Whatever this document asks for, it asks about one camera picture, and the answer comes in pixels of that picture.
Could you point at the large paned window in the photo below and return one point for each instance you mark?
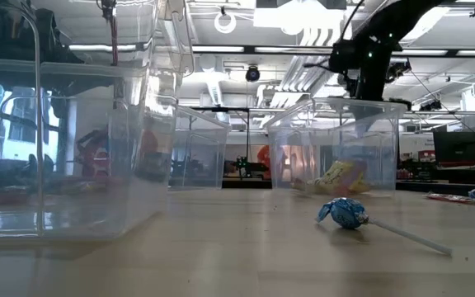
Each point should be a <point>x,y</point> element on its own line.
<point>15,123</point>

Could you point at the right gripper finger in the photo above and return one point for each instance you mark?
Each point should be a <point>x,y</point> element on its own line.
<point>365,125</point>

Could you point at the black aluminium table frame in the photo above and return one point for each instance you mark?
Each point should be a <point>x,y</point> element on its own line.
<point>448,188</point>

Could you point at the black background robot arm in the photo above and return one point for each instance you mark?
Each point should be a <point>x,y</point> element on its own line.
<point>247,167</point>

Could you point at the black wall monitor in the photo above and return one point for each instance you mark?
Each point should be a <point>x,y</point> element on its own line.
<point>458,146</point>

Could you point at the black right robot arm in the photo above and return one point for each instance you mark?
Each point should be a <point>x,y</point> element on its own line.
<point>386,29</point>

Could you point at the black ceiling camera dome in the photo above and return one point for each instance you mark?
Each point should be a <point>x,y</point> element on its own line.
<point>252,74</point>

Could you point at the black ceiling spotlight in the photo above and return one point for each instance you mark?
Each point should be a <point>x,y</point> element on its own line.
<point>400,70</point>
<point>430,105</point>

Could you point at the clear plastic bin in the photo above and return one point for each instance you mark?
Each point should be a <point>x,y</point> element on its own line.
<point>204,165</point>
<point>97,206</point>
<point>295,140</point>

